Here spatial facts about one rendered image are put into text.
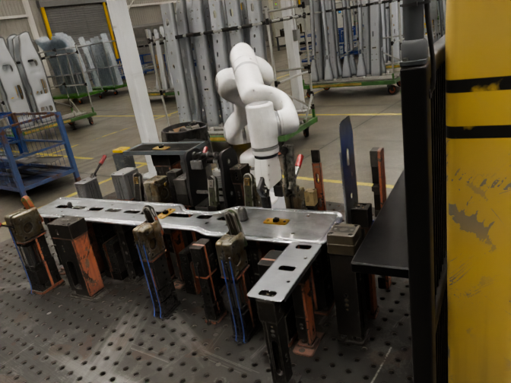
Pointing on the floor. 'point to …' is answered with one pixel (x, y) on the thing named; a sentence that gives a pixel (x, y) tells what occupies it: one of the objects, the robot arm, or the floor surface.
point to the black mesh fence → (426, 214)
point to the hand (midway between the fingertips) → (272, 199)
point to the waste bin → (192, 130)
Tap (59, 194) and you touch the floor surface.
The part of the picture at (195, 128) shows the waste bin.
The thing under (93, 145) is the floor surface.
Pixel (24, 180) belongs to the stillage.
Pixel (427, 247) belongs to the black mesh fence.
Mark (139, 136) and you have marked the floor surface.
